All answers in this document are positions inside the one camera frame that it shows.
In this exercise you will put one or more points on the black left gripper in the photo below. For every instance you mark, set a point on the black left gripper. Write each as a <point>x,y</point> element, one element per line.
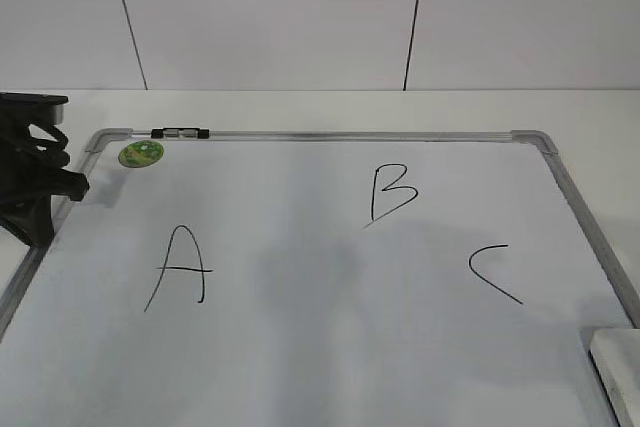
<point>33,169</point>

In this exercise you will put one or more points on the white board eraser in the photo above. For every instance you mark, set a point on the white board eraser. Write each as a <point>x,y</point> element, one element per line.
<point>616,355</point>

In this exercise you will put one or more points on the round green magnet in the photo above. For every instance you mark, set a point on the round green magnet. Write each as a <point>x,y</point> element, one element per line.
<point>141,154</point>

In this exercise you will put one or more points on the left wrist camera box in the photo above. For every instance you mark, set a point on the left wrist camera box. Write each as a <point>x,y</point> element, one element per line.
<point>41,107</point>

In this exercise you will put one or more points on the black and silver frame clip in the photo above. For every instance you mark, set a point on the black and silver frame clip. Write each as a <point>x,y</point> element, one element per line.
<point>180,133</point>

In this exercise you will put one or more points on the white board with grey frame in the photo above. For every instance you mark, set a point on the white board with grey frame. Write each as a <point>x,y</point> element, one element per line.
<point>316,280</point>

